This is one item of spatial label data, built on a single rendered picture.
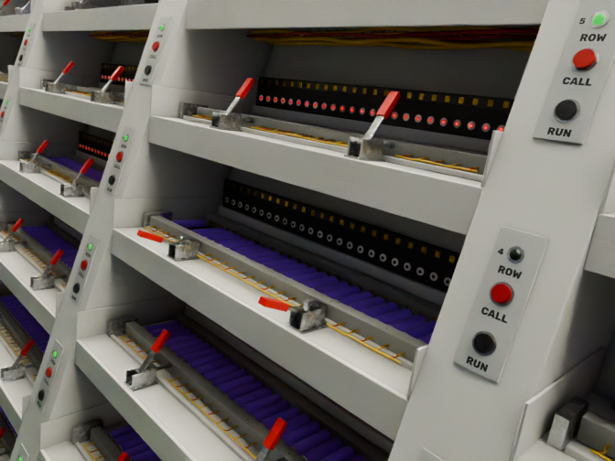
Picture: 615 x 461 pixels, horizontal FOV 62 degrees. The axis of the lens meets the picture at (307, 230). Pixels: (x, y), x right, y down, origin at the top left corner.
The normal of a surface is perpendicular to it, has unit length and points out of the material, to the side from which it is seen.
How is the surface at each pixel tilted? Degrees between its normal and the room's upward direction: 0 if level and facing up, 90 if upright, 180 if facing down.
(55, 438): 90
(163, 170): 90
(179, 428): 15
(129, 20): 105
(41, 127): 90
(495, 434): 90
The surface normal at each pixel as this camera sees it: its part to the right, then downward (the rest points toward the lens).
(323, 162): -0.71, 0.06
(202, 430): 0.14, -0.96
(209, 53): 0.70, 0.26
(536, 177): -0.64, -0.20
